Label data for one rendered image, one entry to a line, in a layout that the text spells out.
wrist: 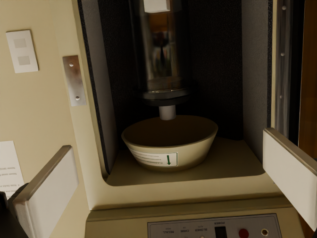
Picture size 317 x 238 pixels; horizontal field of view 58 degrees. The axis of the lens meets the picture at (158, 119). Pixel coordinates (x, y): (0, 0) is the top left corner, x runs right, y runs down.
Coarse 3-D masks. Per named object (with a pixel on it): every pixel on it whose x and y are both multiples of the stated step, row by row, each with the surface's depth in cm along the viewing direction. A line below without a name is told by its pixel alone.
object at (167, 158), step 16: (128, 128) 55; (144, 128) 59; (160, 128) 60; (176, 128) 60; (192, 128) 58; (208, 128) 55; (128, 144) 48; (144, 144) 58; (160, 144) 60; (192, 144) 45; (208, 144) 48; (144, 160) 48; (160, 160) 46; (176, 160) 46; (192, 160) 47
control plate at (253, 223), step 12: (240, 216) 42; (252, 216) 42; (264, 216) 42; (276, 216) 42; (156, 228) 43; (168, 228) 42; (180, 228) 42; (192, 228) 42; (204, 228) 42; (228, 228) 42; (240, 228) 42; (252, 228) 41; (264, 228) 41; (276, 228) 41
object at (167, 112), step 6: (144, 102) 46; (150, 102) 44; (156, 102) 44; (162, 102) 44; (168, 102) 44; (174, 102) 44; (180, 102) 45; (162, 108) 47; (168, 108) 47; (174, 108) 47; (162, 114) 47; (168, 114) 47; (174, 114) 48
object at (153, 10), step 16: (128, 0) 41; (144, 0) 39; (160, 0) 39; (176, 0) 40; (128, 16) 43; (144, 16) 40; (160, 16) 40; (176, 16) 40; (144, 32) 41; (160, 32) 40; (176, 32) 41; (144, 48) 42; (160, 48) 41; (176, 48) 41; (144, 64) 42; (160, 64) 41; (176, 64) 42; (144, 80) 43; (160, 80) 42; (176, 80) 42; (192, 80) 45
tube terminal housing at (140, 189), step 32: (64, 0) 37; (64, 32) 38; (96, 128) 45; (96, 160) 44; (128, 160) 54; (224, 160) 50; (256, 160) 48; (96, 192) 45; (128, 192) 45; (160, 192) 45; (192, 192) 45; (224, 192) 45; (256, 192) 45
